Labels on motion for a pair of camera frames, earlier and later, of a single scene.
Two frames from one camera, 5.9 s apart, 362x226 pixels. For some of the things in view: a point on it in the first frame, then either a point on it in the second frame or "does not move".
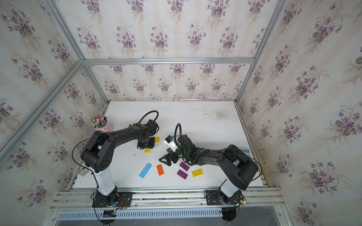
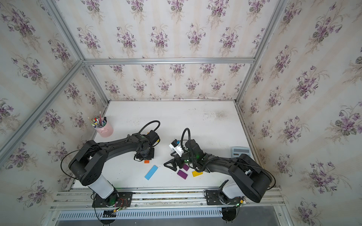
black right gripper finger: [170, 153] to [176, 158]
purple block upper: [184, 166] does not move
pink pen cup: [108, 127] does not move
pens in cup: [98, 123] does not move
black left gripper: [152, 145] to [139, 156]
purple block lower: [182, 174] does not move
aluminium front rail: [168, 198] does not move
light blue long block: [145, 170] to [151, 172]
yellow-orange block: [197, 173] does not move
